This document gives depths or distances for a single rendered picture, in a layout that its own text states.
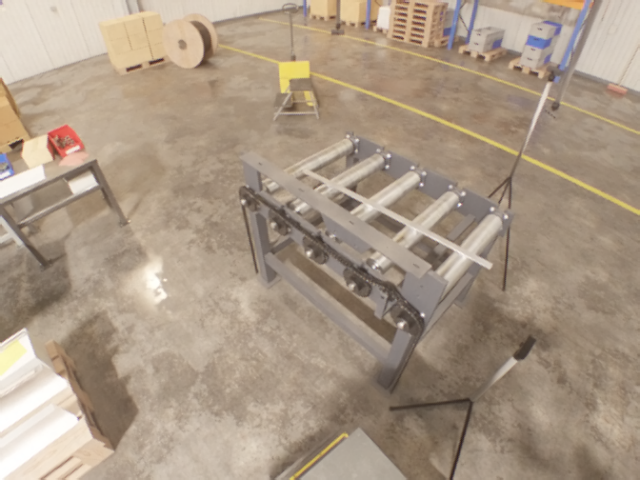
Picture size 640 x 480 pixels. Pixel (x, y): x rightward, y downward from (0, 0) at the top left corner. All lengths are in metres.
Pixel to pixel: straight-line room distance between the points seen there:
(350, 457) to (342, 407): 0.94
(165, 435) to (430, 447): 1.60
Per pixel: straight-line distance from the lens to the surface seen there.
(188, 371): 2.47
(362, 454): 1.33
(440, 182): 2.28
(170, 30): 7.98
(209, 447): 2.27
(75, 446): 2.29
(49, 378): 2.43
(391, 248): 1.36
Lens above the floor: 2.14
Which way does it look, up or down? 46 degrees down
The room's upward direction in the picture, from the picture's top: straight up
